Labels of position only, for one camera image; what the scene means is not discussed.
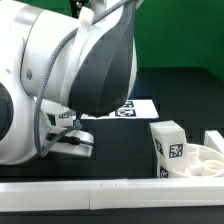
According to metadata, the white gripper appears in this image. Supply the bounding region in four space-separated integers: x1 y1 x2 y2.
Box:
50 130 94 158

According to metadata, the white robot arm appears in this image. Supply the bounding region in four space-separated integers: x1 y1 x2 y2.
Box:
0 0 138 165

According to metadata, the white marker sheet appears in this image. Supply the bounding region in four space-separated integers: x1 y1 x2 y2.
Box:
79 99 160 121

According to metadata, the white right barrier block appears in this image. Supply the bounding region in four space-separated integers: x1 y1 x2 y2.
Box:
204 130 224 155

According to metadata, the white front barrier rail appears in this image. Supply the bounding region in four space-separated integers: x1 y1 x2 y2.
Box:
0 177 224 212

